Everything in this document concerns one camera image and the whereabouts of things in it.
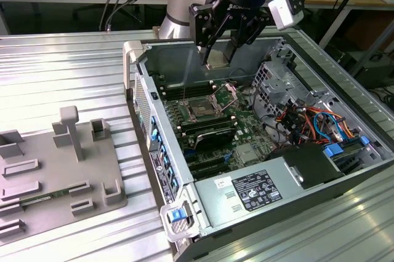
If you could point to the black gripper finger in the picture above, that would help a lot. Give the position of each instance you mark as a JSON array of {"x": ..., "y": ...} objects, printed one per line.
[
  {"x": 203, "y": 25},
  {"x": 249, "y": 33}
]

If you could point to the silver square CPU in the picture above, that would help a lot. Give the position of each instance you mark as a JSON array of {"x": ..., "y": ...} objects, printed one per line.
[{"x": 219, "y": 59}]

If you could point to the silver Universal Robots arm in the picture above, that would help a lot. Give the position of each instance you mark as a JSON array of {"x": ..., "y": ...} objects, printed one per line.
[{"x": 178, "y": 3}]

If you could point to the CPU socket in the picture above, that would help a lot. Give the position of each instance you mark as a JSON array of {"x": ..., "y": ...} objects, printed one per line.
[{"x": 201, "y": 109}]

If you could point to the open PC case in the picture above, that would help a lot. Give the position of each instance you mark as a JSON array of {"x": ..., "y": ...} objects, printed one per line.
[{"x": 172, "y": 59}]

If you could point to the silver perforated drive cage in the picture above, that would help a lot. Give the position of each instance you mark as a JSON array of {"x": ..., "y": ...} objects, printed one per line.
[{"x": 277, "y": 86}]

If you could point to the black RAM slots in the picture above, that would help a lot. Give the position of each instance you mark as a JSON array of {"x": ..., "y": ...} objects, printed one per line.
[
  {"x": 184, "y": 88},
  {"x": 209, "y": 123}
]

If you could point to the green motherboard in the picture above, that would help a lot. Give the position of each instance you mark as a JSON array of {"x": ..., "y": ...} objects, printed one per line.
[{"x": 246, "y": 129}]

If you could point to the silver square heat sink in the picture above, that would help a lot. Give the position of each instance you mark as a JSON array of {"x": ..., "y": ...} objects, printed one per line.
[{"x": 247, "y": 154}]

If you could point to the black equipment case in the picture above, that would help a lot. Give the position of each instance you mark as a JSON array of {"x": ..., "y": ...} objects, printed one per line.
[{"x": 372, "y": 69}]

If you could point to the black expansion slots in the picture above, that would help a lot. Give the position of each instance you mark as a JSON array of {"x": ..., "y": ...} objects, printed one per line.
[{"x": 209, "y": 166}]

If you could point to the large blue drive clip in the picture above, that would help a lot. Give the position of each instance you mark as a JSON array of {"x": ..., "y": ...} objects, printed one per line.
[{"x": 334, "y": 150}]

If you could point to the small blue drive clip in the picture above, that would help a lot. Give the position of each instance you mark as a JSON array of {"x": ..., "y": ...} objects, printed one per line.
[{"x": 364, "y": 140}]

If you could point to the silver power supply with label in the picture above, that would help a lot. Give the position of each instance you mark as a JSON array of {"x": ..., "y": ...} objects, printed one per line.
[{"x": 221, "y": 200}]

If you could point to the blue case latch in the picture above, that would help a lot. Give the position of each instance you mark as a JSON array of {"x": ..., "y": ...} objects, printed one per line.
[{"x": 175, "y": 216}]

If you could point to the grey plastic parts rack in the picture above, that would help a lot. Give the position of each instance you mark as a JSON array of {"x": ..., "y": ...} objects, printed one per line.
[{"x": 61, "y": 163}]

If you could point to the green RAM stick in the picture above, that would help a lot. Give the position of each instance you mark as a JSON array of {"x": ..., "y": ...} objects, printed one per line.
[{"x": 46, "y": 197}]

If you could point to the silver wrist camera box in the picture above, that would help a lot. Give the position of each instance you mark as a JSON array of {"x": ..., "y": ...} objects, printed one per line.
[{"x": 284, "y": 13}]

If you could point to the black air duct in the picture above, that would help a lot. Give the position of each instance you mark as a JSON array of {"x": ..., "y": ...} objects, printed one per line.
[{"x": 307, "y": 163}]

